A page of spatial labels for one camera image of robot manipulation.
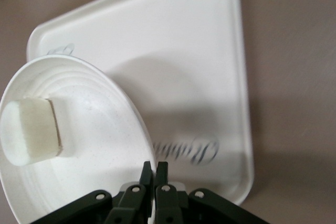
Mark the small white bun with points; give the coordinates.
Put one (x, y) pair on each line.
(29, 129)

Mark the cream rabbit print tray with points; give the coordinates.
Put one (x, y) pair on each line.
(183, 64)

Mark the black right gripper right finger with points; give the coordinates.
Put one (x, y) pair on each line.
(170, 205)

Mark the round cream plate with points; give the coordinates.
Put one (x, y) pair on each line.
(105, 134)

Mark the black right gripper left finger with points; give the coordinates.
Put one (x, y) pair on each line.
(131, 203)

